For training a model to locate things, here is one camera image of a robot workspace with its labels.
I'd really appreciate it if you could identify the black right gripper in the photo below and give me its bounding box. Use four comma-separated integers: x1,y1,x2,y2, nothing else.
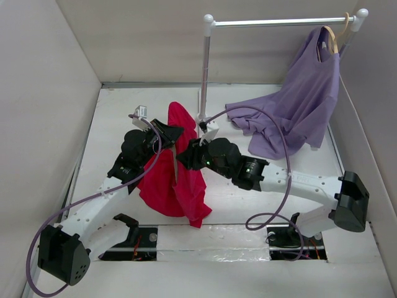
176,133,233,179

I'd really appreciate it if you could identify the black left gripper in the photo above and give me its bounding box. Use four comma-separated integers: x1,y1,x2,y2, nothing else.
138,119,183,167

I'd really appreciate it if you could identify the red t-shirt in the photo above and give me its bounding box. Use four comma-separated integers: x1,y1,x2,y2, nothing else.
138,102,212,228

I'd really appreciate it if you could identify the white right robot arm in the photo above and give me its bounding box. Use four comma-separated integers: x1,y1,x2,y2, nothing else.
176,138,370,244

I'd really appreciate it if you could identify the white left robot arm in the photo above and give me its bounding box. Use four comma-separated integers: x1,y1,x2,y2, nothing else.
38,119,184,286

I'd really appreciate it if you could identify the purple t-shirt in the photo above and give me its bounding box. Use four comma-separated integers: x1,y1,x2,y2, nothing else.
225,26,340,160

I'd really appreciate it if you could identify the wooden hanger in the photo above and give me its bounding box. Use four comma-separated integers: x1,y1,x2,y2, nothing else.
323,12,350,55

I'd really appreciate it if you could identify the white metal clothes rack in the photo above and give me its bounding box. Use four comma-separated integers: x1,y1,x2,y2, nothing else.
195,1,369,122

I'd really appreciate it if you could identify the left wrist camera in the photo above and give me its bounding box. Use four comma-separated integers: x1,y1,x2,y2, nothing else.
131,105,149,131

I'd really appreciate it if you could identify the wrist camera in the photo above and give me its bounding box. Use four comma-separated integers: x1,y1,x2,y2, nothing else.
131,105,149,131
199,120,219,146

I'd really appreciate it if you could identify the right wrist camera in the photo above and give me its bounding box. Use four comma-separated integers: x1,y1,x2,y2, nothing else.
199,120,219,146

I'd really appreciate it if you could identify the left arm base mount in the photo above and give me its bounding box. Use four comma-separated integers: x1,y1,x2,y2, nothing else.
99,214,158,261

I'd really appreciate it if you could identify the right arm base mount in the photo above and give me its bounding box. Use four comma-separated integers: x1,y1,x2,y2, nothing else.
265,222,328,261

